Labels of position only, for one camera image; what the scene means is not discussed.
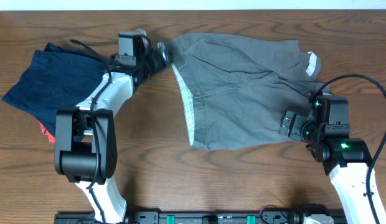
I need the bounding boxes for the folded navy blue garment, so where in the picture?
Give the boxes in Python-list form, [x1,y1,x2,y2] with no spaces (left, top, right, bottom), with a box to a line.
[2,42,105,136]

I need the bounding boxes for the red folded garment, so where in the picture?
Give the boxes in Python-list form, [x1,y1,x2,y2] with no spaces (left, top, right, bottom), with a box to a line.
[39,123,55,144]

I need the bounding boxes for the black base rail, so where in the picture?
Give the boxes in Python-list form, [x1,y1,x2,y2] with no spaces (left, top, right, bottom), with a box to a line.
[54,203,348,224]

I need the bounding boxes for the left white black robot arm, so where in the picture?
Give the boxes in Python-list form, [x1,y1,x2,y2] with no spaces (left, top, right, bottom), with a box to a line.
[54,43,172,223]

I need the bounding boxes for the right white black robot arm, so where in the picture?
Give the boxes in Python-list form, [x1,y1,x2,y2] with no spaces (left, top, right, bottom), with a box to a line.
[279,109,386,223]

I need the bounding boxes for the grey shorts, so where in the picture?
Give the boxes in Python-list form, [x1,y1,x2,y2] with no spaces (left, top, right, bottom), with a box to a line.
[166,33,322,151]

